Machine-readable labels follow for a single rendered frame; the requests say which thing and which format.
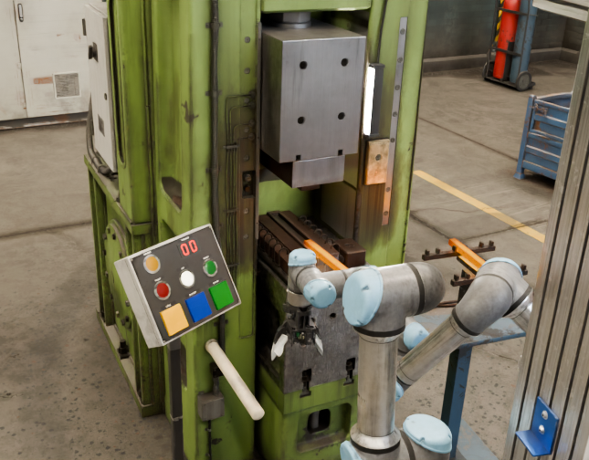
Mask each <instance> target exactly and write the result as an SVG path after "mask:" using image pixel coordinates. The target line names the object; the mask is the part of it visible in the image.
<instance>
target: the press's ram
mask: <svg viewBox="0 0 589 460"><path fill-rule="evenodd" d="M269 19H271V18H260V22H261V82H260V143H259V149H261V150H262V151H263V152H265V153H266V154H268V155H269V156H270V157H272V158H273V159H274V160H276V161H277V162H278V163H283V162H295V161H296V158H297V159H299V160H300V161H303V160H310V159H318V158H324V157H332V156H338V153H339V154H341V155H346V154H353V153H357V152H358V140H359V127H360V114H361V101H362V88H363V64H364V51H365V39H366V37H365V36H362V35H359V34H357V33H354V32H352V31H349V30H346V29H343V28H340V27H337V26H334V25H331V24H328V23H325V22H322V21H320V20H317V19H315V18H312V17H311V18H310V21H311V26H310V27H306V28H281V27H274V26H270V25H269Z"/></svg>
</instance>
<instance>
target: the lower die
mask: <svg viewBox="0 0 589 460"><path fill-rule="evenodd" d="M273 213H280V214H282V215H283V216H284V217H285V218H286V219H287V220H288V221H289V222H291V223H292V224H293V225H294V226H295V227H296V228H297V229H299V230H300V231H301V232H302V233H303V234H304V235H305V236H307V237H308V238H309V239H311V240H312V241H314V242H315V243H316V244H317V245H319V246H320V247H321V248H323V249H324V250H325V251H327V252H328V253H329V254H330V255H332V256H333V257H334V258H336V259H337V260H339V252H338V251H337V250H335V249H334V248H332V249H331V245H329V244H328V243H327V242H326V244H324V242H325V240H324V239H322V238H321V239H319V235H318V234H316V233H315V235H314V234H313V232H314V231H313V230H312V229H311V228H310V230H309V229H308V228H309V227H308V226H307V225H306V224H305V225H303V222H302V221H301V220H299V221H298V219H299V218H298V217H297V216H296V215H295V214H294V213H292V212H291V211H290V210H288V211H282V212H281V211H280V210H277V211H271V212H267V214H263V215H259V216H258V223H259V224H262V225H263V228H266V229H268V233H271V234H272V235H273V237H275V238H277V239H278V243H281V244H283V247H286V248H287V249H288V251H289V253H288V254H287V251H286V249H283V250H281V251H280V263H279V250H280V249H281V245H276V246H275V262H276V264H277V265H278V264H280V268H281V269H282V270H283V271H284V272H285V273H286V274H287V275H289V266H288V263H289V254H290V253H291V252H292V251H294V250H296V249H309V248H308V247H307V246H306V245H305V244H304V243H303V242H301V241H300V240H299V239H298V238H297V237H296V236H295V235H294V234H293V233H291V232H290V230H289V229H288V228H287V227H286V226H285V225H284V224H282V223H281V222H280V221H279V220H278V219H277V218H276V217H275V216H274V215H272V214H273ZM266 233H267V231H266V230H262V231H261V232H260V247H261V248H262V249H263V237H264V235H265V234H266ZM270 238H271V235H266V237H265V250H266V251H265V252H266V253H268V240H269V239H270ZM275 244H276V240H275V239H272V240H271V241H270V248H269V254H270V257H271V258H272V259H273V246H274V245H275ZM309 250H310V249H309ZM315 255H316V254H315ZM316 261H317V263H316V267H317V268H318V269H319V270H320V272H321V273H324V272H330V271H333V269H332V268H330V267H329V266H328V265H327V264H325V263H324V262H323V261H322V260H320V259H319V258H317V255H316Z"/></svg>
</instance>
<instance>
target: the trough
mask: <svg viewBox="0 0 589 460"><path fill-rule="evenodd" d="M272 215H274V216H275V217H276V218H277V219H278V220H279V221H280V222H281V223H282V224H284V225H285V226H286V227H287V228H288V229H289V230H290V232H291V233H293V234H294V235H295V236H296V237H297V238H298V239H299V240H300V241H301V242H303V243H304V240H309V238H308V237H307V236H305V235H304V234H303V233H302V232H301V231H300V230H299V229H297V228H296V227H295V226H294V225H293V224H292V223H291V222H289V221H288V220H287V219H286V218H285V217H284V216H283V215H282V214H280V213H273V214H272Z"/></svg>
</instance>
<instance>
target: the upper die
mask: <svg viewBox="0 0 589 460"><path fill-rule="evenodd" d="M344 160H345V155H341V154H339V153H338V156H332V157H324V158H318V159H310V160H303V161H300V160H299V159H297V158H296V161H295V162H283V163H278V162H277V161H276V160H274V159H273V158H272V157H270V156H269V155H268V154H266V153H265V152H263V151H262V150H261V149H259V162H260V163H261V164H262V165H264V166H265V167H266V168H267V169H269V170H270V171H271V172H272V173H274V174H275V175H276V176H278V178H279V179H280V180H282V181H283V182H284V183H286V184H287V185H288V186H290V187H291V188H297V187H303V186H310V185H316V184H323V183H335V182H341V181H343V175H344Z"/></svg>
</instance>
